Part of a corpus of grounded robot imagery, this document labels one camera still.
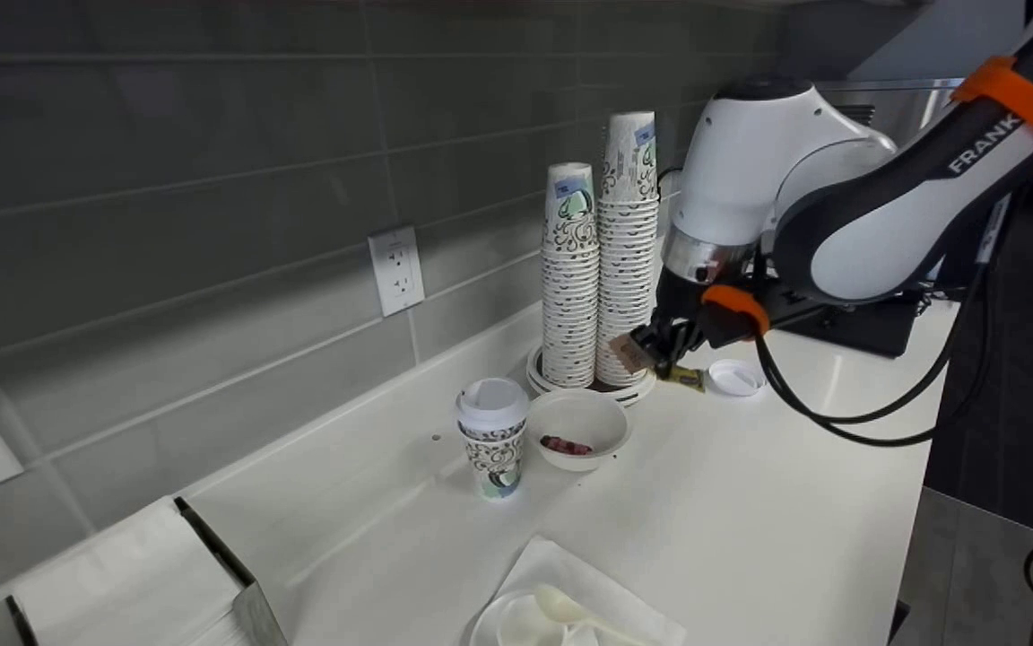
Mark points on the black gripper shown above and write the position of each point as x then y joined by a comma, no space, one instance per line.
682,305

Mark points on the plain yellow packet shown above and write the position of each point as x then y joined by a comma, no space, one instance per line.
690,382

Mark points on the brown paper packet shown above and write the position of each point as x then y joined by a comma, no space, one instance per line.
627,356

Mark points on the white bowl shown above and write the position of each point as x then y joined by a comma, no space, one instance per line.
577,414

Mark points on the red sauce packet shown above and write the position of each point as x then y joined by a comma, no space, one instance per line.
565,448

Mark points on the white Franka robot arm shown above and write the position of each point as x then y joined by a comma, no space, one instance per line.
768,156

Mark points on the shorter paper cup stack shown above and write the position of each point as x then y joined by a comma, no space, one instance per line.
569,287

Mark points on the tall paper cup stack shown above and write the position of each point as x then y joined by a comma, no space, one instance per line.
627,218

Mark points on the paper cup with white lid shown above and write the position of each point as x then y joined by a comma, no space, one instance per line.
493,455

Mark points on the clear plastic container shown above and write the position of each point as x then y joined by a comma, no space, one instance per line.
541,567

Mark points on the white napkin dispenser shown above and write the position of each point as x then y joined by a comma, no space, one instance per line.
123,577

